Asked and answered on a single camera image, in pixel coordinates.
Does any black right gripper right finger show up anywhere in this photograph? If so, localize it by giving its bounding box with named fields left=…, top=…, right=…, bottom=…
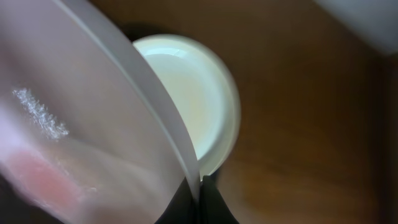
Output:
left=199, top=175, right=239, bottom=224

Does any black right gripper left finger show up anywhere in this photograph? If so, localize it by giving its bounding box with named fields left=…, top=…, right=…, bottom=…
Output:
left=155, top=179, right=198, bottom=224

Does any pink plate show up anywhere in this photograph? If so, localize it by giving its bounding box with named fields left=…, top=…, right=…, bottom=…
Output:
left=1, top=0, right=200, bottom=223

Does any cream plate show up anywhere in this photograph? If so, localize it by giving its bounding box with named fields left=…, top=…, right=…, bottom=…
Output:
left=132, top=34, right=241, bottom=176

